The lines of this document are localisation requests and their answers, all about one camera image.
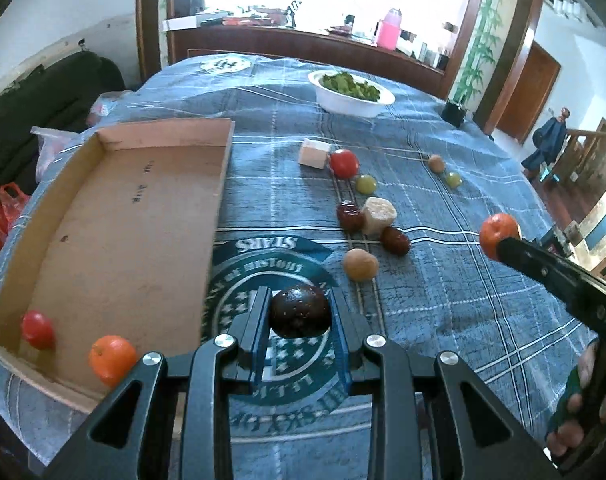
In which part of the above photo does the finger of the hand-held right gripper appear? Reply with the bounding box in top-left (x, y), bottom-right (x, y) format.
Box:
top-left (495, 236), bottom-right (598, 306)

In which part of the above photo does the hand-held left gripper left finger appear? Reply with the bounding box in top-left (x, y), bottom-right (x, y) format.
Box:
top-left (43, 287), bottom-right (272, 480)

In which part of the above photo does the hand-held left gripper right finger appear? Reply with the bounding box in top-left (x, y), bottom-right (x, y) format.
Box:
top-left (329, 289), bottom-right (558, 480)

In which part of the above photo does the dark round passion fruit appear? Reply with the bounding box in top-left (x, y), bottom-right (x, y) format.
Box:
top-left (268, 283), bottom-right (332, 339)

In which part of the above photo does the orange tangerine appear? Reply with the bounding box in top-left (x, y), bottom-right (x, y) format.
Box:
top-left (88, 335), bottom-right (138, 388)
top-left (479, 213), bottom-right (522, 262)

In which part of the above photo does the beige hexagonal block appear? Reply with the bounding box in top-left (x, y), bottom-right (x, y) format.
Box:
top-left (361, 197), bottom-right (398, 236)

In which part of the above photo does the shallow cardboard box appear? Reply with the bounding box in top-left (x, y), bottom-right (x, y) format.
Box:
top-left (0, 117), bottom-right (235, 413)

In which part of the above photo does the person's right hand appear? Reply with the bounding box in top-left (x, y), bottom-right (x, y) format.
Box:
top-left (545, 342), bottom-right (600, 461)

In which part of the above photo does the blue plaid tablecloth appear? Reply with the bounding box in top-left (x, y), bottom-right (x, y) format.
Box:
top-left (0, 52), bottom-right (600, 480)

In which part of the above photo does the red date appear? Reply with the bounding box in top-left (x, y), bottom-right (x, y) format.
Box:
top-left (380, 226), bottom-right (412, 256)
top-left (337, 201), bottom-right (366, 232)

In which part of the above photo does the wooden stair railing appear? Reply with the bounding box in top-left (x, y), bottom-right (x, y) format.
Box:
top-left (547, 117), bottom-right (606, 198)

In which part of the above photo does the wooden door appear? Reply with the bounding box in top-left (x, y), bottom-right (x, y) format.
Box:
top-left (497, 41), bottom-right (562, 144)

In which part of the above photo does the small black pot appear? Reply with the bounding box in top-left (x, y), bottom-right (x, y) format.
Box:
top-left (442, 99), bottom-right (468, 129)

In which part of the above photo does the red tomato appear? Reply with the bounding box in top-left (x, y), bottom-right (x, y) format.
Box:
top-left (329, 148), bottom-right (360, 179)
top-left (22, 311), bottom-right (56, 351)

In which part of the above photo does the white and pink cube block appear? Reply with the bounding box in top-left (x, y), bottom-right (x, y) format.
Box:
top-left (298, 138), bottom-right (332, 171)

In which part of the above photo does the white bowl of green vegetables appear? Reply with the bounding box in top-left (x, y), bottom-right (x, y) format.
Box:
top-left (308, 70), bottom-right (396, 118)

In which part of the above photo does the pink bottle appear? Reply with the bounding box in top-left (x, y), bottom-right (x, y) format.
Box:
top-left (376, 8), bottom-right (403, 51)

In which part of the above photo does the clear bag with red contents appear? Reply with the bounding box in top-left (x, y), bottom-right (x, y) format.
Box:
top-left (87, 91), bottom-right (134, 127)

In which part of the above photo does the wooden window counter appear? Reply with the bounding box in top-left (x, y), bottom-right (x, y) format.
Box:
top-left (164, 26), bottom-right (458, 100)

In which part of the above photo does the black sofa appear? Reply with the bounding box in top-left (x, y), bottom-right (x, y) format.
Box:
top-left (0, 51), bottom-right (127, 196)

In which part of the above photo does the white flat box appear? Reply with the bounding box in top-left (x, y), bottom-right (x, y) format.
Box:
top-left (162, 16), bottom-right (202, 33)

